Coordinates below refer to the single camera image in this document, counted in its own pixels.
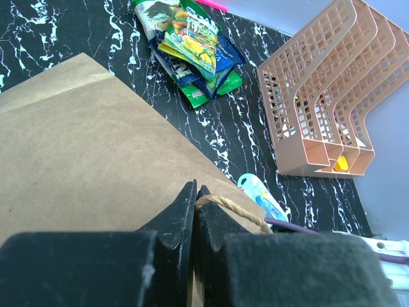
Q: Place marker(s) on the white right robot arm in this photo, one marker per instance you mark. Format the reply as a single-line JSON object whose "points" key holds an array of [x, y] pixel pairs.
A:
{"points": [[393, 255]]}

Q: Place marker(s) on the blue Burts chips bag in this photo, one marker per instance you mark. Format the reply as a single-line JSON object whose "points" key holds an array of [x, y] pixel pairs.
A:
{"points": [[225, 81]]}

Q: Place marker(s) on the brown paper bag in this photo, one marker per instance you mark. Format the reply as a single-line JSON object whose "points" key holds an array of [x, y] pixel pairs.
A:
{"points": [[81, 152]]}

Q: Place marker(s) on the toothbrush blister pack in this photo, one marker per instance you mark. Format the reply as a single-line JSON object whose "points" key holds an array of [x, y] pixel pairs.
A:
{"points": [[255, 189]]}

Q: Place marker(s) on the yellow green snack bag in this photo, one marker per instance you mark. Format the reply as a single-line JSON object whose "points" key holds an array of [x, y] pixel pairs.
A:
{"points": [[192, 38]]}

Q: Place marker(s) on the dark blue potato chips bag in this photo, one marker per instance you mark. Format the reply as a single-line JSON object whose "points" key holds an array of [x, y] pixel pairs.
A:
{"points": [[227, 57]]}

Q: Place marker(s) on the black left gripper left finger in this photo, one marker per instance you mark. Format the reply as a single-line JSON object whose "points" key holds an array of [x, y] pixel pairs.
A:
{"points": [[151, 266]]}

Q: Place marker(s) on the green cassava chips bag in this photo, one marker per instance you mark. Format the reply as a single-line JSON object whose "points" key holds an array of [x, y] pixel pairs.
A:
{"points": [[157, 16]]}

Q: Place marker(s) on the orange plastic file organizer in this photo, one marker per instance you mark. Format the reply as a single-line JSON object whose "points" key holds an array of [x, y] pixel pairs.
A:
{"points": [[321, 84]]}

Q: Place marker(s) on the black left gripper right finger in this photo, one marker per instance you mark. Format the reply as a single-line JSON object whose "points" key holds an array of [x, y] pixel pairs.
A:
{"points": [[297, 269]]}

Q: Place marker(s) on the yellow item in organizer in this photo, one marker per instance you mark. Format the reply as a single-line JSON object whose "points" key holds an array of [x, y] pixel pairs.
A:
{"points": [[341, 164]]}

